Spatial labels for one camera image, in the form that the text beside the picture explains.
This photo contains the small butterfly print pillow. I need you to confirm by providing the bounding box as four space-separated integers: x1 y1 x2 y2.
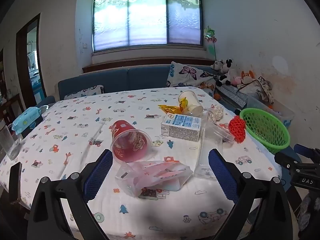
64 84 105 100

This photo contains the black white mouse plush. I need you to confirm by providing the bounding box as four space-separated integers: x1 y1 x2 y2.
221 59 234 73

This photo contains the dark wooden door frame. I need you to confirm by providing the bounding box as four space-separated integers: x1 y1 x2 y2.
16 13 48 110

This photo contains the wooden window ledge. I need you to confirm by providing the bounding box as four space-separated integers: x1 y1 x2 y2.
82 57 217 73

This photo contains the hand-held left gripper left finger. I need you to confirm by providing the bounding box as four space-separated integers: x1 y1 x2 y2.
26 149 114 240

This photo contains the yellow foil wrapper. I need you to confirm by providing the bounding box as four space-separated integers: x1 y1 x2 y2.
158 104 184 114

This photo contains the black white cow plush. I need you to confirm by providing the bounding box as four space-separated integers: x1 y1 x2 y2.
216 74 232 87

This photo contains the black white patterned cloth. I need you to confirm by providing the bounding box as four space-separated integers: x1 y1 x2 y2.
216 85 248 108

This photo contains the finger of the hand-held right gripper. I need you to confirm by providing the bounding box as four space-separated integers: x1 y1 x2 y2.
274 152 302 172
294 144 320 157

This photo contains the dark wooden chair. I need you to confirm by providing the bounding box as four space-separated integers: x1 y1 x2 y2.
0 92 25 122

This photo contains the clear plastic storage box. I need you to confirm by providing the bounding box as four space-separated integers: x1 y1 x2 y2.
246 92 295 128

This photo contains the blue wet wipes pack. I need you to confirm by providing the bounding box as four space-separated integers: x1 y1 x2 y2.
12 107 42 132

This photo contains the clear glass pitcher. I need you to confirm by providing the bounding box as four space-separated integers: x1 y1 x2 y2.
0 124 20 160

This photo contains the beige paper cup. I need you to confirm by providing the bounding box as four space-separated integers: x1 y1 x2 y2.
178 90 204 117

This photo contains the red foam fruit net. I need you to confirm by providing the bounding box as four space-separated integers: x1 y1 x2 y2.
229 116 247 144

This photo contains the large butterfly print pillow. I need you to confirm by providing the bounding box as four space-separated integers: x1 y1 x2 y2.
166 61 218 92

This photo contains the white wrapper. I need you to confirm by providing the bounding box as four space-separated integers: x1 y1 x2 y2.
207 105 224 123

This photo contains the orange fox plush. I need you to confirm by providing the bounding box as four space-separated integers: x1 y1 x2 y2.
240 70 256 84

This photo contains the printed white tablecloth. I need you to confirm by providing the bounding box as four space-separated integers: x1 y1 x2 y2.
0 86 283 240

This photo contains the clear pink plastic bag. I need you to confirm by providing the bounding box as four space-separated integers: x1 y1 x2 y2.
115 160 193 197

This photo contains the red plastic cup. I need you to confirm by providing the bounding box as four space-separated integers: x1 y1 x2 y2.
110 120 152 162

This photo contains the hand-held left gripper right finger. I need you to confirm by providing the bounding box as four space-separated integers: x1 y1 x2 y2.
208 148 294 240

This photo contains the colourful pinwheel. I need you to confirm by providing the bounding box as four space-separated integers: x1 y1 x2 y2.
204 26 218 60

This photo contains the white blue milk carton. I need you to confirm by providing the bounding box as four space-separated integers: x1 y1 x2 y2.
160 113 202 142

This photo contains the green plastic mesh basket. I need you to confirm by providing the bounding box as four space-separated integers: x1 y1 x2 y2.
239 108 291 155

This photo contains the blue sofa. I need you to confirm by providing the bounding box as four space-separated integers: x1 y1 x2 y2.
35 64 218 107

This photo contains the window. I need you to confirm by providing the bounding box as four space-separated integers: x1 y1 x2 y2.
92 0 203 53

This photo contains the tall clear plastic cup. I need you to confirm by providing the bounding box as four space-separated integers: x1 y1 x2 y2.
194 127 223 181

